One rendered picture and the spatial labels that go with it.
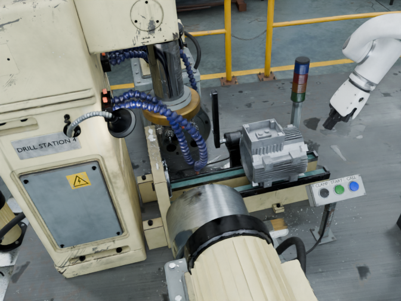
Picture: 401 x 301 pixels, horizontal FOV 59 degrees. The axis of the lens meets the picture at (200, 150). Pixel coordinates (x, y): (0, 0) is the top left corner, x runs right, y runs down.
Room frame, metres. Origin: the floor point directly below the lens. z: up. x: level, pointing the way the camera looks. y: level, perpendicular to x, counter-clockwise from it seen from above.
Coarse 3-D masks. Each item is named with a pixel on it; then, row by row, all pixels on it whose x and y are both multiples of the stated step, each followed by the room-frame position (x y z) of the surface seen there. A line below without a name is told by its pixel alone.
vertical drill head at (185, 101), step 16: (160, 48) 0.88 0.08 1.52; (176, 48) 0.90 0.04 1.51; (160, 64) 0.88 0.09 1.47; (176, 64) 0.89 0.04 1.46; (160, 80) 0.88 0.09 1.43; (176, 80) 0.89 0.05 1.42; (160, 96) 0.89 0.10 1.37; (176, 96) 0.88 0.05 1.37; (192, 96) 0.93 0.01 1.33; (144, 112) 0.88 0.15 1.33; (192, 112) 0.86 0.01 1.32; (160, 128) 0.87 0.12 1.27
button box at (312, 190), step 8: (352, 176) 0.77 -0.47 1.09; (360, 176) 0.77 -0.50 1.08; (312, 184) 0.75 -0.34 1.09; (320, 184) 0.75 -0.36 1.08; (328, 184) 0.75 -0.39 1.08; (336, 184) 0.75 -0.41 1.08; (344, 184) 0.75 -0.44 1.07; (360, 184) 0.75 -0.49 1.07; (312, 192) 0.73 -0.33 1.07; (344, 192) 0.73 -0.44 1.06; (352, 192) 0.73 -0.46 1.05; (360, 192) 0.73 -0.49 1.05; (312, 200) 0.72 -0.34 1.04; (320, 200) 0.71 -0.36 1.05; (328, 200) 0.71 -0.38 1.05; (336, 200) 0.71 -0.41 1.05
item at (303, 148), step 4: (240, 136) 1.03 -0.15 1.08; (300, 148) 0.93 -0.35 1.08; (304, 148) 0.92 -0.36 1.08; (252, 156) 0.90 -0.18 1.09; (256, 156) 0.90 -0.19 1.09; (240, 160) 1.03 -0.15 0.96; (252, 160) 0.90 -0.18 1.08; (256, 160) 0.89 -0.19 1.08; (252, 184) 0.89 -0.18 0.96; (256, 184) 0.89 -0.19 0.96
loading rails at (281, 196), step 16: (192, 176) 0.99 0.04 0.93; (208, 176) 0.99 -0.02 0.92; (224, 176) 0.99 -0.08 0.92; (240, 176) 0.99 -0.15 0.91; (304, 176) 0.95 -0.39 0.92; (320, 176) 0.93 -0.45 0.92; (176, 192) 0.95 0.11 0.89; (240, 192) 0.89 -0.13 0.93; (256, 192) 0.89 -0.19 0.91; (272, 192) 0.90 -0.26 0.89; (288, 192) 0.92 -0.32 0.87; (304, 192) 0.93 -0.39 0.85; (256, 208) 0.89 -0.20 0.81
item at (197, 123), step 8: (200, 104) 1.21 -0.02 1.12; (200, 112) 1.15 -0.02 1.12; (200, 120) 1.15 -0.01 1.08; (208, 120) 1.16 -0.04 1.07; (168, 128) 1.12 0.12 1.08; (200, 128) 1.15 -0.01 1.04; (208, 128) 1.16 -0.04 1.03; (160, 136) 1.12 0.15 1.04; (168, 136) 1.09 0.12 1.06; (176, 136) 1.13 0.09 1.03; (208, 136) 1.16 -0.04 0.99; (160, 144) 1.12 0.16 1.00; (168, 144) 1.13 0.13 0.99; (176, 144) 1.13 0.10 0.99; (192, 144) 1.14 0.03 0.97; (168, 152) 1.13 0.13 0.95; (176, 152) 1.13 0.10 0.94
